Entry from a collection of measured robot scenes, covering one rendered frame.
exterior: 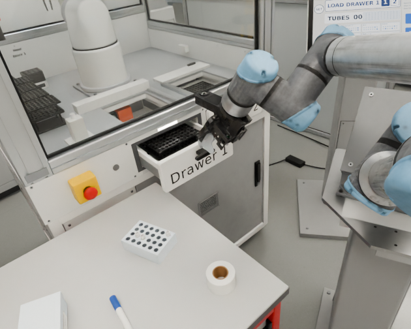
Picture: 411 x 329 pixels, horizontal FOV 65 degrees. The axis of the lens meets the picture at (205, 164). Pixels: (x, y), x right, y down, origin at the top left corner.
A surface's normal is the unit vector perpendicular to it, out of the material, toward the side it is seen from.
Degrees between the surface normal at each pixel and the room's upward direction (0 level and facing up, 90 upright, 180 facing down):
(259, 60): 35
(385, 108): 46
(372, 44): 50
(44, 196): 90
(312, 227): 3
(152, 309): 0
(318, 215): 3
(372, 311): 90
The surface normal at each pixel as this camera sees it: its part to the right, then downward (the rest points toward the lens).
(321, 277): -0.10, -0.81
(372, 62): -0.96, 0.22
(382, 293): -0.44, 0.55
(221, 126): 0.29, -0.44
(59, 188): 0.64, 0.39
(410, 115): -0.37, -0.29
